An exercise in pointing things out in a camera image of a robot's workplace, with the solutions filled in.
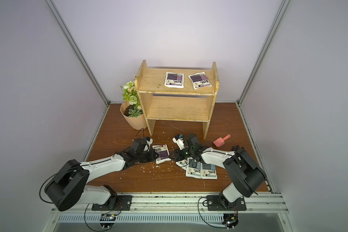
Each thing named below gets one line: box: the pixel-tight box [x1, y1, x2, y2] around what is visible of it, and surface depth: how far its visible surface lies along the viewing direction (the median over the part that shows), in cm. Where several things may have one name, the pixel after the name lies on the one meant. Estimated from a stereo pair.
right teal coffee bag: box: [201, 163, 218, 180], surface depth 85 cm
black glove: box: [232, 145, 248, 156], surface depth 50 cm
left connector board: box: [99, 213, 116, 230], surface depth 72 cm
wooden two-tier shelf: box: [134, 59, 220, 140], surface depth 77 cm
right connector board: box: [221, 213, 239, 231], surface depth 71 cm
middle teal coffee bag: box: [185, 157, 203, 179], surface depth 85 cm
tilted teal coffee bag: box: [175, 159, 188, 171], surface depth 87 cm
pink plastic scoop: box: [212, 134, 232, 148], surface depth 96 cm
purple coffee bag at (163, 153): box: [151, 144, 172, 165], surface depth 91 cm
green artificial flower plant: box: [120, 80, 144, 117], surface depth 88 cm
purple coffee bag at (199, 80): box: [188, 71, 213, 90], surface depth 71 cm
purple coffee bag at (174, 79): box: [164, 71, 185, 88], surface depth 73 cm
